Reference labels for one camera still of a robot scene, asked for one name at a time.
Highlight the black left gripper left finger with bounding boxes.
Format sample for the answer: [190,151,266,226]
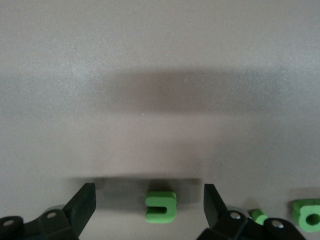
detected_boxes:
[0,182,97,240]

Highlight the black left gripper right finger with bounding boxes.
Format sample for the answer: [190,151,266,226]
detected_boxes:
[199,183,310,240]

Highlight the green foam letter N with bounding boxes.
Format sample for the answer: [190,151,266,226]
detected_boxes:
[249,209,269,225]

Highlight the green foam letter u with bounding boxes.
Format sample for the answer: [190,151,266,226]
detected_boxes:
[144,191,178,224]

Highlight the green foam letter q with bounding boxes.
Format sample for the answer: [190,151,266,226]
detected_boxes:
[289,198,320,233]

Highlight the brown table cover mat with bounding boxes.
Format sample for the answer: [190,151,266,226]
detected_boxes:
[0,0,320,240]

